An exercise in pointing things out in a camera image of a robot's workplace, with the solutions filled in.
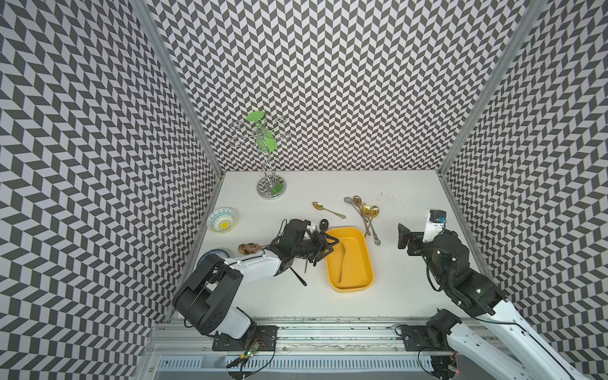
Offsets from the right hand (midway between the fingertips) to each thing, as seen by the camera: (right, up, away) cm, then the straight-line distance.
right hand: (414, 229), depth 72 cm
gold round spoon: (-5, +2, +29) cm, 30 cm away
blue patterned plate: (-67, -11, +14) cm, 69 cm away
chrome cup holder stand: (-53, +14, +40) cm, 68 cm away
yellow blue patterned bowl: (-71, 0, +27) cm, 76 cm away
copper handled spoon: (-58, -11, +19) cm, 62 cm away
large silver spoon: (-21, -16, +15) cm, 30 cm away
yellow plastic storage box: (-18, -16, +16) cm, 29 cm away
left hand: (-23, -7, +10) cm, 26 cm away
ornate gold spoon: (-29, +5, +34) cm, 45 cm away
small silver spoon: (-15, +8, +36) cm, 40 cm away
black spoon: (-28, -2, +26) cm, 38 cm away
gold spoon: (-8, +4, +30) cm, 32 cm away
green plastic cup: (-50, +33, +21) cm, 64 cm away
